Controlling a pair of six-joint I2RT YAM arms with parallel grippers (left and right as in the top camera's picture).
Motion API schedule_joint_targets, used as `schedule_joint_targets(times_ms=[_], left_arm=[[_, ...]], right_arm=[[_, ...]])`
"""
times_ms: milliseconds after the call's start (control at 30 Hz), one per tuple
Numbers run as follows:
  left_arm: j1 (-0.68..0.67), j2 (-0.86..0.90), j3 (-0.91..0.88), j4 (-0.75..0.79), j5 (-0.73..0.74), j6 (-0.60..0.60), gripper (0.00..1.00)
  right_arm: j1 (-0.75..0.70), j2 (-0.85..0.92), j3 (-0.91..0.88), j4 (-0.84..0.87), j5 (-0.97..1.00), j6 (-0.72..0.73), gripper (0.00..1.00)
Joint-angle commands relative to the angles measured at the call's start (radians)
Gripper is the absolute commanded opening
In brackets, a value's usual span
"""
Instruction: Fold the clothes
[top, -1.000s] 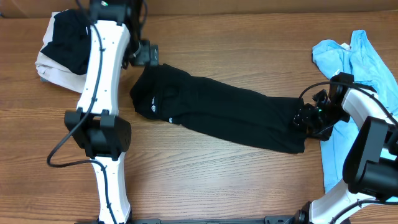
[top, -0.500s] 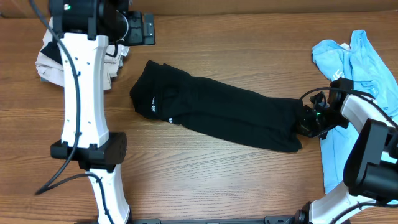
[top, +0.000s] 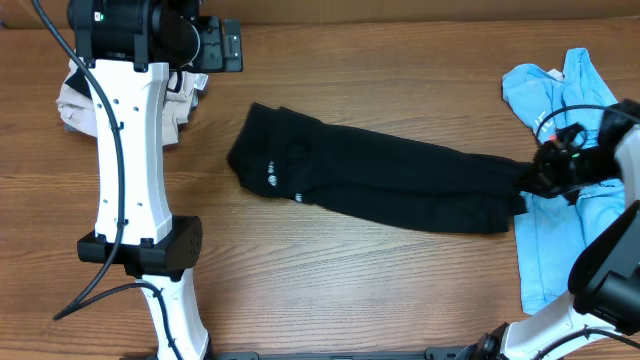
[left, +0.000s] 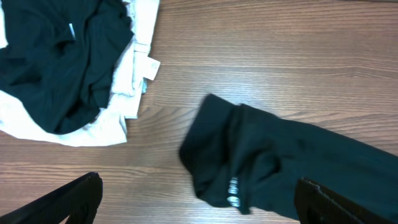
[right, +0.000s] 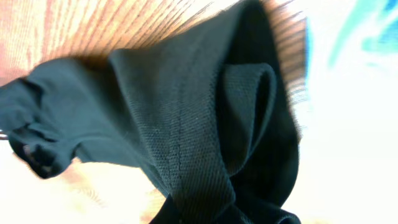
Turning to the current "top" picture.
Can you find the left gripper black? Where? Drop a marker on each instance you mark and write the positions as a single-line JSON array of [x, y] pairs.
[[211, 33]]

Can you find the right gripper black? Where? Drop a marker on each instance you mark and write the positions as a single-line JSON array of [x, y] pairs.
[[544, 183]]

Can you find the black polo shirt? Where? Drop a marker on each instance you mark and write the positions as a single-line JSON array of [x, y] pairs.
[[280, 153]]

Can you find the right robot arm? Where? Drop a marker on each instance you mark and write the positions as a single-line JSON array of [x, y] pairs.
[[602, 299]]

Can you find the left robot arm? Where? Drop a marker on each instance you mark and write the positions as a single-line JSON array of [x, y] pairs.
[[136, 53]]

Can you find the light blue t-shirt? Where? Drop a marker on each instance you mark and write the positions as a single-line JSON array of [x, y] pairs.
[[554, 232]]

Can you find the folded black garment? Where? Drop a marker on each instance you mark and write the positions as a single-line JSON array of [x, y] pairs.
[[77, 82]]

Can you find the folded beige garment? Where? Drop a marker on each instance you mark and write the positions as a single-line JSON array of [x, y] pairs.
[[77, 112]]

